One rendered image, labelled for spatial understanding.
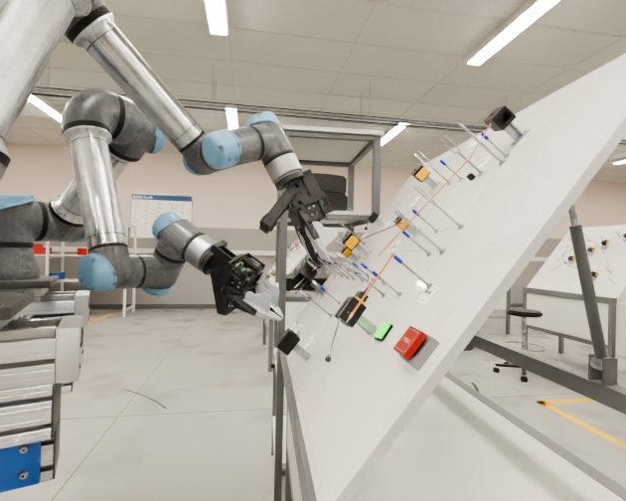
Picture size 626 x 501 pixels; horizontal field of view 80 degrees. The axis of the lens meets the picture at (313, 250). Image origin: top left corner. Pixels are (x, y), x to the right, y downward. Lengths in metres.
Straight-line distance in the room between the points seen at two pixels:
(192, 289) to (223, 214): 1.75
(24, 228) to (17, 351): 0.57
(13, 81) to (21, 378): 0.44
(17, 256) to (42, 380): 0.55
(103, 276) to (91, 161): 0.25
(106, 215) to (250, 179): 7.60
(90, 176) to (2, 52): 0.31
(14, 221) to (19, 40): 0.64
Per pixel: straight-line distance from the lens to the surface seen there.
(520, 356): 1.16
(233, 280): 0.81
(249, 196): 8.36
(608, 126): 0.81
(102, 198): 0.90
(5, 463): 0.86
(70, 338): 0.75
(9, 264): 1.25
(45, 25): 0.73
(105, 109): 1.01
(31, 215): 1.28
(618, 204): 12.76
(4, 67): 0.69
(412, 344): 0.62
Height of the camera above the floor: 1.25
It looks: level
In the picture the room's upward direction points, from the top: 1 degrees clockwise
